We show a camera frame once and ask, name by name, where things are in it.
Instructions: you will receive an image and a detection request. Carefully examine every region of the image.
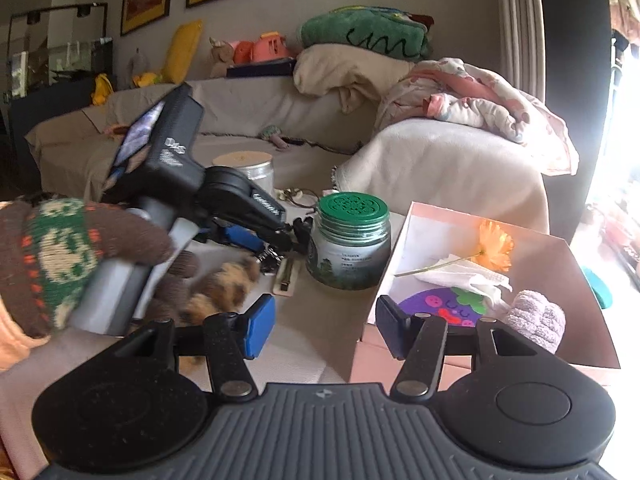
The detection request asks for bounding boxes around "green lid glass jar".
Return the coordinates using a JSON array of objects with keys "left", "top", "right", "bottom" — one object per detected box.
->
[{"left": 305, "top": 192, "right": 392, "bottom": 291}]

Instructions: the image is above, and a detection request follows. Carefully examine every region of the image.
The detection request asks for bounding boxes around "yellow pillow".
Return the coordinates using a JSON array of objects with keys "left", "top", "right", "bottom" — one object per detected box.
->
[{"left": 162, "top": 19, "right": 205, "bottom": 85}]

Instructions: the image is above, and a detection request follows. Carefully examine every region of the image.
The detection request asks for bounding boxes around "glass fish tank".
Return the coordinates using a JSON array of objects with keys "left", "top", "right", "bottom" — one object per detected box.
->
[{"left": 7, "top": 37, "right": 115, "bottom": 102}]

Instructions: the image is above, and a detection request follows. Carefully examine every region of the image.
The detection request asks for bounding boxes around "orange plastic toy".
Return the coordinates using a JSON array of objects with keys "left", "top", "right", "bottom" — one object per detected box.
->
[{"left": 232, "top": 32, "right": 292, "bottom": 66}]

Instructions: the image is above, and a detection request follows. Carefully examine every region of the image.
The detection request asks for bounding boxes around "pink cardboard box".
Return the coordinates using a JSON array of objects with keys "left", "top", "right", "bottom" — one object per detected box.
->
[{"left": 349, "top": 201, "right": 621, "bottom": 387}]

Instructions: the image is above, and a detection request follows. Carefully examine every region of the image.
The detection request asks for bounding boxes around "orange flower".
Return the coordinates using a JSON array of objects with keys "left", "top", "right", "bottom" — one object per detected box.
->
[{"left": 394, "top": 219, "right": 516, "bottom": 279}]

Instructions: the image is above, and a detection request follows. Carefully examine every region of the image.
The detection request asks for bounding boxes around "lavender fluffy towel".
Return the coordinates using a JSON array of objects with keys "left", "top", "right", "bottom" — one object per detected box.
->
[{"left": 501, "top": 289, "right": 567, "bottom": 357}]

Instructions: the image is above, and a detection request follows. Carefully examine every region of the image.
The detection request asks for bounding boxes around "corded small trinket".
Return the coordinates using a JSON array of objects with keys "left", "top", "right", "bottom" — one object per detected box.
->
[{"left": 274, "top": 187, "right": 319, "bottom": 209}]

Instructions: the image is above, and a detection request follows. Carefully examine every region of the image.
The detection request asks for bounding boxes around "cream ribbed curtain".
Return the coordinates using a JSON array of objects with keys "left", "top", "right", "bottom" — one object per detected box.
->
[{"left": 494, "top": 0, "right": 546, "bottom": 107}]

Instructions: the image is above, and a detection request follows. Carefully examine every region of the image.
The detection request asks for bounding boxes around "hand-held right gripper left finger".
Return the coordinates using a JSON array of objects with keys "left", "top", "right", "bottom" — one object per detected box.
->
[{"left": 125, "top": 294, "right": 277, "bottom": 404}]

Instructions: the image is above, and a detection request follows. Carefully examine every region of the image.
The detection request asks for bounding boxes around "beige plush toy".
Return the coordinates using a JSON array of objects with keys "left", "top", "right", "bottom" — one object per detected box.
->
[{"left": 208, "top": 37, "right": 237, "bottom": 79}]

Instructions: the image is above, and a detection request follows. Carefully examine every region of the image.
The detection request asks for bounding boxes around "person's left hand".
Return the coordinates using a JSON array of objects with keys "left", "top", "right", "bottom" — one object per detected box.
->
[{"left": 0, "top": 195, "right": 202, "bottom": 341}]

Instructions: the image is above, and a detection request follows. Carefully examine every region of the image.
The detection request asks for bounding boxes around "green folded blanket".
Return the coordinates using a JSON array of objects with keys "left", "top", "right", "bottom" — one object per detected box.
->
[{"left": 299, "top": 6, "right": 434, "bottom": 62}]

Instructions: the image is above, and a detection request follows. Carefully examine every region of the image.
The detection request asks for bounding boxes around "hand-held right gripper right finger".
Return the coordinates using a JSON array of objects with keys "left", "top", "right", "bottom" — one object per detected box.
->
[{"left": 375, "top": 295, "right": 551, "bottom": 399}]

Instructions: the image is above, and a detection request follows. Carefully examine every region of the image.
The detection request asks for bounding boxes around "leopard print plush toy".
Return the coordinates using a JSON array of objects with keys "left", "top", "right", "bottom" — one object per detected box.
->
[{"left": 176, "top": 256, "right": 262, "bottom": 374}]

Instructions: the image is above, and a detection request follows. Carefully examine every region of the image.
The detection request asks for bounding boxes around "yellow plush toy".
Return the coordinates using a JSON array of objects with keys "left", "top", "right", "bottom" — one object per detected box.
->
[{"left": 91, "top": 73, "right": 114, "bottom": 107}]

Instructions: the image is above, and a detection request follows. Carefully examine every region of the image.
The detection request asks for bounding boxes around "cream folded blanket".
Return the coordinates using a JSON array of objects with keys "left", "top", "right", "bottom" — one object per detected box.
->
[{"left": 292, "top": 43, "right": 417, "bottom": 114}]

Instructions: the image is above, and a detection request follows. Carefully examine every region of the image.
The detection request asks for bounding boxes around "purple felt coaster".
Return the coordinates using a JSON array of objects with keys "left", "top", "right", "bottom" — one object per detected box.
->
[{"left": 397, "top": 285, "right": 490, "bottom": 335}]

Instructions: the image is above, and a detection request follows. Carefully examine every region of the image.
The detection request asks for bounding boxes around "beige wooden clip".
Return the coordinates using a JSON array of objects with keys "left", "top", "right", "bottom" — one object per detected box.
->
[{"left": 274, "top": 255, "right": 301, "bottom": 295}]

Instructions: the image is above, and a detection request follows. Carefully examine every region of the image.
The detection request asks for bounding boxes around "small doll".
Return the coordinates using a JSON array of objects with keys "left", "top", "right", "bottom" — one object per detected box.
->
[{"left": 257, "top": 124, "right": 292, "bottom": 151}]

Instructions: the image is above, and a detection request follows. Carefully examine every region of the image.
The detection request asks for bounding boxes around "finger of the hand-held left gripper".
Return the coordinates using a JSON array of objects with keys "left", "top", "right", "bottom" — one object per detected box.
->
[
  {"left": 214, "top": 220, "right": 267, "bottom": 256},
  {"left": 261, "top": 216, "right": 315, "bottom": 262}
]

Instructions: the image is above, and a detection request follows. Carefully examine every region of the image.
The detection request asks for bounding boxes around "pink printed blanket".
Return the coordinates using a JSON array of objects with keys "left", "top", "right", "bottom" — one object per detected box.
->
[{"left": 372, "top": 57, "right": 581, "bottom": 177}]

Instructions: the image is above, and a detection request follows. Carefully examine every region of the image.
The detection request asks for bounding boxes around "beige covered sofa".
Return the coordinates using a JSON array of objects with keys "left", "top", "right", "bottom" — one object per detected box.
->
[{"left": 24, "top": 55, "right": 552, "bottom": 236}]

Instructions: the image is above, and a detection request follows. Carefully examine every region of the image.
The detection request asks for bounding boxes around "teal round object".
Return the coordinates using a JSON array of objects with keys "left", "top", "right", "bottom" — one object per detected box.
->
[{"left": 581, "top": 267, "right": 614, "bottom": 310}]

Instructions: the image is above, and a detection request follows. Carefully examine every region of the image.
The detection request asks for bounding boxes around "grey plush toy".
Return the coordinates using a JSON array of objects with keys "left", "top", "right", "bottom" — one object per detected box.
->
[{"left": 127, "top": 49, "right": 152, "bottom": 89}]

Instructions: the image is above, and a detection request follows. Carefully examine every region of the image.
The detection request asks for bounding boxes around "white tissue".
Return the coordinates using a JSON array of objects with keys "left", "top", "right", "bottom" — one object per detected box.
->
[{"left": 414, "top": 254, "right": 514, "bottom": 309}]

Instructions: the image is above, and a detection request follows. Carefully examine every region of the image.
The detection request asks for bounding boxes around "silver tin with wooden lid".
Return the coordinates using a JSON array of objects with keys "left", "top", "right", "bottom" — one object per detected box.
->
[{"left": 212, "top": 151, "right": 276, "bottom": 202}]

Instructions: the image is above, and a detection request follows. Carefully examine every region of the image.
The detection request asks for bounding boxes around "dark blue flat box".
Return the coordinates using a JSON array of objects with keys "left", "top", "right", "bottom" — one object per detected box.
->
[{"left": 225, "top": 57, "right": 299, "bottom": 80}]

